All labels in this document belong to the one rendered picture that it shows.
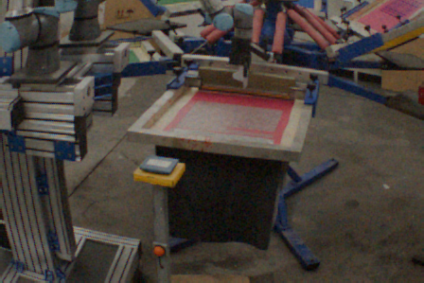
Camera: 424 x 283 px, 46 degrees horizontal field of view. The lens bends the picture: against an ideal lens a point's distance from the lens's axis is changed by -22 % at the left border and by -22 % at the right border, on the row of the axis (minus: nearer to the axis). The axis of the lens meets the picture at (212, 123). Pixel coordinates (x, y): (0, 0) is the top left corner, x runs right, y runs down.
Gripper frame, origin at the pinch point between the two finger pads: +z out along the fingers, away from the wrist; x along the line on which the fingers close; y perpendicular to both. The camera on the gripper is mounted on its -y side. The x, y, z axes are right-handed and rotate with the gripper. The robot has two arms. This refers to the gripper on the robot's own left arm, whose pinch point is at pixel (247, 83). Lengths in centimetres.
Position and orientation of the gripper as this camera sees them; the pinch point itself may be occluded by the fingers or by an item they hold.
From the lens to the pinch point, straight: 254.5
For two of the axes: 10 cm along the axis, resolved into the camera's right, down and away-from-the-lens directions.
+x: -2.4, 3.3, -9.1
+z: -0.4, 9.4, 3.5
